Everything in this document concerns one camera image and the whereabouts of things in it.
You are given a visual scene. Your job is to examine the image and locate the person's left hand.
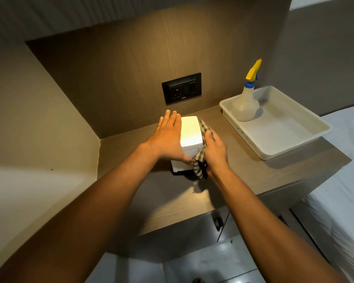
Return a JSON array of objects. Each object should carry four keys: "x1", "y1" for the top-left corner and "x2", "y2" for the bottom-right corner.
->
[{"x1": 144, "y1": 109, "x2": 193, "y2": 165}]

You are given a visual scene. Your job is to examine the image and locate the person's right hand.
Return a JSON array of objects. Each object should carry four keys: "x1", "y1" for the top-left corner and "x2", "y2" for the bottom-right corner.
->
[{"x1": 203, "y1": 128, "x2": 229, "y2": 175}]

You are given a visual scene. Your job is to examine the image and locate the checkered cleaning cloth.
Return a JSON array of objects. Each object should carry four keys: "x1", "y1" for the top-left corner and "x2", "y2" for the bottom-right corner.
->
[{"x1": 192, "y1": 119, "x2": 215, "y2": 180}]

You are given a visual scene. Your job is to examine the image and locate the white box table lamp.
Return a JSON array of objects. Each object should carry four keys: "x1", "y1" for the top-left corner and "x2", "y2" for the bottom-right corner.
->
[{"x1": 171, "y1": 116, "x2": 207, "y2": 176}]

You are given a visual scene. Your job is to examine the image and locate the person's left forearm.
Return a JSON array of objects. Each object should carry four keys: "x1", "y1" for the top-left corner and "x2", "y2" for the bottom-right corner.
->
[{"x1": 0, "y1": 143, "x2": 163, "y2": 283}]

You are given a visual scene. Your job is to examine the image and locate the person's right forearm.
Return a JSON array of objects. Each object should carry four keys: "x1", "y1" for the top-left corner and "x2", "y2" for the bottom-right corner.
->
[{"x1": 208, "y1": 167, "x2": 347, "y2": 283}]

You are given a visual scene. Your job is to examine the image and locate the wooden bedside cabinet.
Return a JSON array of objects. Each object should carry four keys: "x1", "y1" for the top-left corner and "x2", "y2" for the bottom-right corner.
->
[{"x1": 97, "y1": 105, "x2": 351, "y2": 264}]

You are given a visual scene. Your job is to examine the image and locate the clear spray bottle yellow nozzle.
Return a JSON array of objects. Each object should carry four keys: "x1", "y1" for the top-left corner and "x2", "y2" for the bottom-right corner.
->
[{"x1": 232, "y1": 58, "x2": 262, "y2": 122}]

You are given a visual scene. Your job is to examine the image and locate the white plastic tray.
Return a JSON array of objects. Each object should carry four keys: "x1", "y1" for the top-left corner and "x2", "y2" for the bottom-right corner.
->
[{"x1": 219, "y1": 85, "x2": 332, "y2": 161}]

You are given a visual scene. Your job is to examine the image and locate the white bed mattress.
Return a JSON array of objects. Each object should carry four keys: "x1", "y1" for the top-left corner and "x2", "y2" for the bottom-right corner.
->
[{"x1": 292, "y1": 102, "x2": 354, "y2": 283}]

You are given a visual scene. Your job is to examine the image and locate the black wall socket panel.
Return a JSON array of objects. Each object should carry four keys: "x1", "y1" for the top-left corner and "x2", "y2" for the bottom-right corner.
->
[{"x1": 162, "y1": 73, "x2": 202, "y2": 105}]

